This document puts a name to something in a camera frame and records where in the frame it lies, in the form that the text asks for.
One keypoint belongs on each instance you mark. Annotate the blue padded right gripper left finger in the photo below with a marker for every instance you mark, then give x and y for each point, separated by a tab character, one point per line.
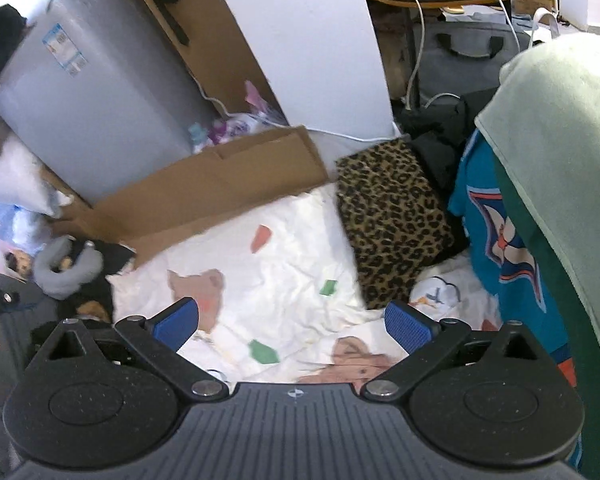
174	325

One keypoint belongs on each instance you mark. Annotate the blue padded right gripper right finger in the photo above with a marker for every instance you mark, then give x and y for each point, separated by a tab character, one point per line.
408	327

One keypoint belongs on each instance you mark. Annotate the leopard print garment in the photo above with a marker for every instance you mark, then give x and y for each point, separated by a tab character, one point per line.
393	219

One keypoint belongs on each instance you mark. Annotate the white patterned bed sheet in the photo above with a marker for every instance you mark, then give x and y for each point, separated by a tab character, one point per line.
283	279

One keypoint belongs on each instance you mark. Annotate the brown cardboard sheet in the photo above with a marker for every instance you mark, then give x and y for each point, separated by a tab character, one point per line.
219	183

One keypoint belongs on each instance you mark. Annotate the teal blue printed shirt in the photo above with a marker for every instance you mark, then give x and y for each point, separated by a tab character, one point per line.
500	259

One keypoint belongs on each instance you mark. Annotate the small plush toy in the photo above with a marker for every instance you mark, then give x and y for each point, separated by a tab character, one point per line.
20	263

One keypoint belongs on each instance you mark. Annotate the black fabric cushion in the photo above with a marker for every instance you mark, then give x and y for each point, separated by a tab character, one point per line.
439	135

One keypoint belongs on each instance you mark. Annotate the grey metal cabinet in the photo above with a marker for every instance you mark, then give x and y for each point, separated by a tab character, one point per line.
100	95

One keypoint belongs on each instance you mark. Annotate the light green towel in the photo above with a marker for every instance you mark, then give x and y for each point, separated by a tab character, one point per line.
543	125

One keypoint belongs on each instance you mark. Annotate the grey duffel bag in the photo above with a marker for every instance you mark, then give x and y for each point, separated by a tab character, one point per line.
464	57

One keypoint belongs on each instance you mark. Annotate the white foam board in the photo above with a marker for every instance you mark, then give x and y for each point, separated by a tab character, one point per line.
322	62

